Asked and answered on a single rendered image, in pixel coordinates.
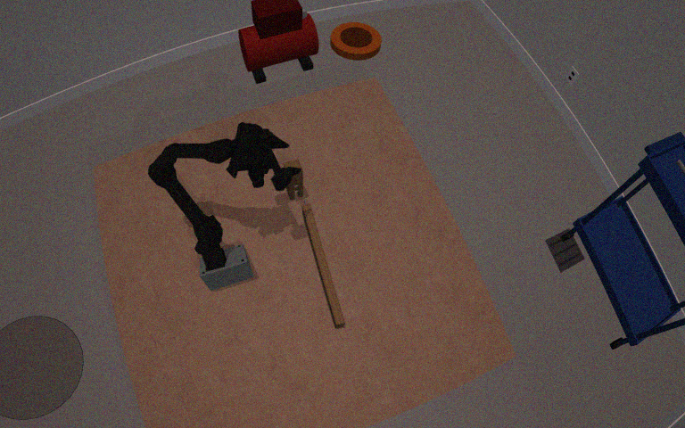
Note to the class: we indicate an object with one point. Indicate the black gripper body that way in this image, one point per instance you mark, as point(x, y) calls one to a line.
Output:
point(265, 159)

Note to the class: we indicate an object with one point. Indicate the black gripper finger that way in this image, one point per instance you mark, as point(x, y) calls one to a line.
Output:
point(294, 171)
point(277, 143)

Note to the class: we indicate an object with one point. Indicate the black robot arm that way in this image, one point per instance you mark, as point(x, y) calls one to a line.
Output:
point(207, 229)

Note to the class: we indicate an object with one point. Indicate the long wooden board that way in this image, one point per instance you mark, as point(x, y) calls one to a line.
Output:
point(323, 269)

